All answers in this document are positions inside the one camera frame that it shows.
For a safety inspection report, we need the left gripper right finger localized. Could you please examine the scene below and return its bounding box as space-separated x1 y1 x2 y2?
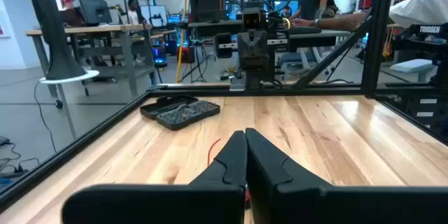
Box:
244 127 448 224

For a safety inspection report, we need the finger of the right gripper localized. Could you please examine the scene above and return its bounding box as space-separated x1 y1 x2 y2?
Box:
253 69 263 90
244 69 255 90

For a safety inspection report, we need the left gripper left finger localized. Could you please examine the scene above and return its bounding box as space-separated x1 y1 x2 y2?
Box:
62 130 248 224

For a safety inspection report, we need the thin red wire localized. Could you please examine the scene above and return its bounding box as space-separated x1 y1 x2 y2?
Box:
206 137 251 204

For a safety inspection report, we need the blue office chair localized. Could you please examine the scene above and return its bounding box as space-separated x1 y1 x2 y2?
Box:
279 47 328 78

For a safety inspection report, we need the black desk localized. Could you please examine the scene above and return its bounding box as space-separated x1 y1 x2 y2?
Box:
187 19 353 78

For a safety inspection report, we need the open black tool case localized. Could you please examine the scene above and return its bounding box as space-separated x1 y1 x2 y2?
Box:
139 94 221 132

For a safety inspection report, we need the white display screen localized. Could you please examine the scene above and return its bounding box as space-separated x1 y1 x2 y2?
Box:
139 5 169 28

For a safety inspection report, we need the light blue padded stool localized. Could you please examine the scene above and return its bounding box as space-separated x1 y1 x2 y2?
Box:
388 58 435 83

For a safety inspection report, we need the black monitor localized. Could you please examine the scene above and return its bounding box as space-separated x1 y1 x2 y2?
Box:
76 0 113 27

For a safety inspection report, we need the wooden top workbench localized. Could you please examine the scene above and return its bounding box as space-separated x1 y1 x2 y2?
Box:
24 23 159 110

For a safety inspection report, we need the tall black column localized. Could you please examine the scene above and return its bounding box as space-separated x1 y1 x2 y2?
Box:
22 0 88 81

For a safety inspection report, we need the black aluminium table frame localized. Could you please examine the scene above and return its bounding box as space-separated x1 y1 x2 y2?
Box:
0 0 448 214

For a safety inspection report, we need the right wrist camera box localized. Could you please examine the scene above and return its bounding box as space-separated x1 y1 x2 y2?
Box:
241 6 263 31

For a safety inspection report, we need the white round pedestal stand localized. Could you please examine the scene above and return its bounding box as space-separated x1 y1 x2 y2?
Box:
38 69 101 141

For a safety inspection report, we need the black floor cable bundle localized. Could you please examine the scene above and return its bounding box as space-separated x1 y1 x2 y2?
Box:
0 135 40 183

